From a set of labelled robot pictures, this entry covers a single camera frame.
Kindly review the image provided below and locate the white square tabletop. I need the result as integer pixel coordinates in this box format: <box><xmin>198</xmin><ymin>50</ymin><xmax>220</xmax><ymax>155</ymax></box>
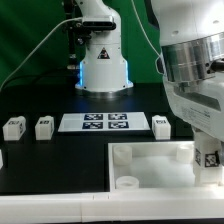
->
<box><xmin>107</xmin><ymin>140</ymin><xmax>224</xmax><ymax>193</ymax></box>

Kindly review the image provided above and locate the white block left edge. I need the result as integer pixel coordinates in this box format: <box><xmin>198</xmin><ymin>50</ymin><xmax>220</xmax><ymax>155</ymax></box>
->
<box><xmin>0</xmin><ymin>149</ymin><xmax>3</xmax><ymax>170</ymax></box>

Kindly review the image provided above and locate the green backdrop curtain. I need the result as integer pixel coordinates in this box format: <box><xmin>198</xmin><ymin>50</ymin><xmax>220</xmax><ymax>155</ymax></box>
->
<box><xmin>0</xmin><ymin>0</ymin><xmax>162</xmax><ymax>86</ymax></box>

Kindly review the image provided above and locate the white sheet with tags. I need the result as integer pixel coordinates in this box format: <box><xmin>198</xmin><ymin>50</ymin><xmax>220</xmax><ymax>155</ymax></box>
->
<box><xmin>58</xmin><ymin>112</ymin><xmax>150</xmax><ymax>132</ymax></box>

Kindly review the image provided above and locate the white obstacle wall front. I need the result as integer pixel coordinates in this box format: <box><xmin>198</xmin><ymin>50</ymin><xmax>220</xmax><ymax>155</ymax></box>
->
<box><xmin>0</xmin><ymin>187</ymin><xmax>224</xmax><ymax>224</ymax></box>

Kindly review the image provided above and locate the white cable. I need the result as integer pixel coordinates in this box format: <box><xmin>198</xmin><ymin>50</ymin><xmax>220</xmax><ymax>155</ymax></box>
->
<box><xmin>0</xmin><ymin>16</ymin><xmax>84</xmax><ymax>93</ymax></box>

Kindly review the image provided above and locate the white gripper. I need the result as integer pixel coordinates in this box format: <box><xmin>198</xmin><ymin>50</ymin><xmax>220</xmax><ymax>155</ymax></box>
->
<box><xmin>163</xmin><ymin>73</ymin><xmax>224</xmax><ymax>142</ymax></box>

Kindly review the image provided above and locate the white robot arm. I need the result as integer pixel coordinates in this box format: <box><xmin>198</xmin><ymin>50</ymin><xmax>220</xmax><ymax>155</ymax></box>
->
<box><xmin>71</xmin><ymin>0</ymin><xmax>224</xmax><ymax>142</ymax></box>

